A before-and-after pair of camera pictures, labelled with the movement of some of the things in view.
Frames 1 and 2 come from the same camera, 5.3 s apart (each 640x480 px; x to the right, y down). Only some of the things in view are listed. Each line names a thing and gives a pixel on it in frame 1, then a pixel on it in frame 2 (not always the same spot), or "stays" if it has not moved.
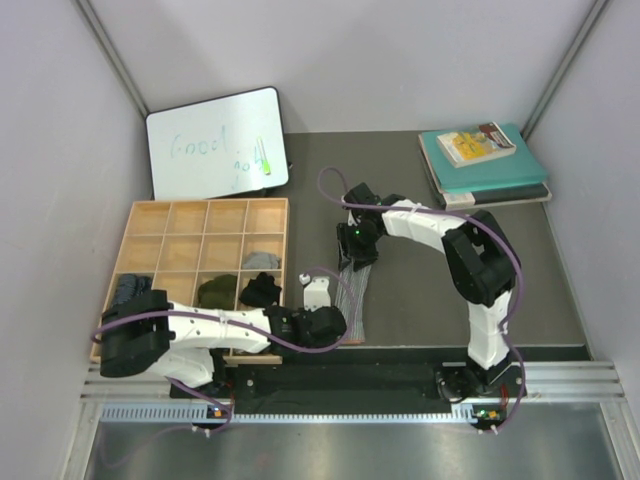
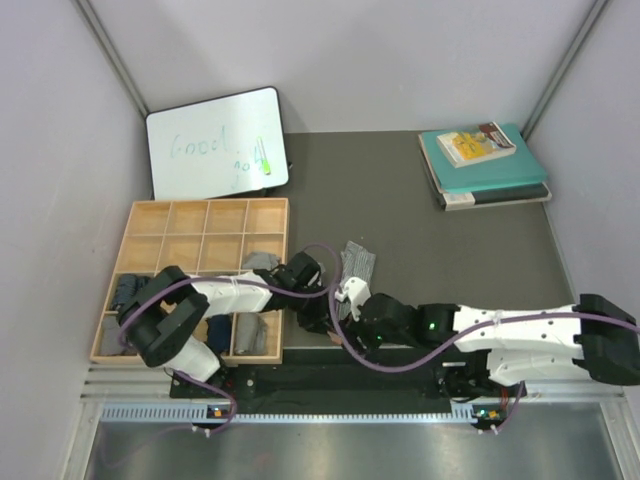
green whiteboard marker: (264, 158) stays
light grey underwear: (262, 260) stays
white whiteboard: (230, 147) stays
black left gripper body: (316, 345) to (310, 311)
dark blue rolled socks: (130, 286) stays
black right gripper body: (358, 242) to (372, 338)
